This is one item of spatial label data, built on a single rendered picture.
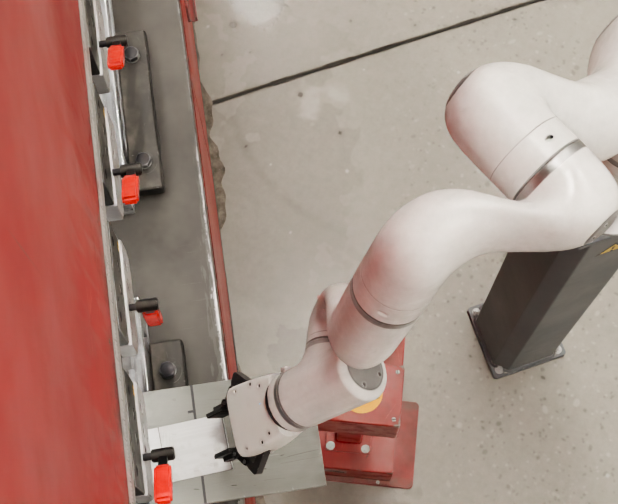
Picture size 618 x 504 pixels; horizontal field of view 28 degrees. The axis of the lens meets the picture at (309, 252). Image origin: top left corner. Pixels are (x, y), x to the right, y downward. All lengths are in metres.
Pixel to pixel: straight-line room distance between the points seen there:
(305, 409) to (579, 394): 1.43
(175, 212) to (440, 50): 1.28
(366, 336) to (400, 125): 1.74
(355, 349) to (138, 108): 0.85
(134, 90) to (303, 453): 0.71
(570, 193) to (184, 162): 0.98
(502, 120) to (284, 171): 1.78
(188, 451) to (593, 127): 0.81
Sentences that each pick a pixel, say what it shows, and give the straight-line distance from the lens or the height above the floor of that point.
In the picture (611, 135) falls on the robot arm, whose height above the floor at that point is 1.54.
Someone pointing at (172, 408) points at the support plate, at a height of 1.00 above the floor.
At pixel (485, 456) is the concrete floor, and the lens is 2.94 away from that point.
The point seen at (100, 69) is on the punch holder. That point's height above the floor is 1.25.
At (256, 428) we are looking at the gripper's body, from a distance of 1.75.
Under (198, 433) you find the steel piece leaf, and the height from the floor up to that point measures 1.00.
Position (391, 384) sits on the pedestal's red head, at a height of 0.78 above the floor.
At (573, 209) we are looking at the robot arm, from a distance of 1.33.
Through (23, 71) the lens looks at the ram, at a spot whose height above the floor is 1.83.
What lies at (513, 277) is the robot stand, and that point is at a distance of 2.50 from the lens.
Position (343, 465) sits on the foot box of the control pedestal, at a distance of 2.79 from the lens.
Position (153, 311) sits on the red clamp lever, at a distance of 1.73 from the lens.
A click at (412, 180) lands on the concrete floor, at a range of 3.09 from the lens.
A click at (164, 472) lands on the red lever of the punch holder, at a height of 1.29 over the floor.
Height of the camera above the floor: 2.88
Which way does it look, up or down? 72 degrees down
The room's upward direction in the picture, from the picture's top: 2 degrees counter-clockwise
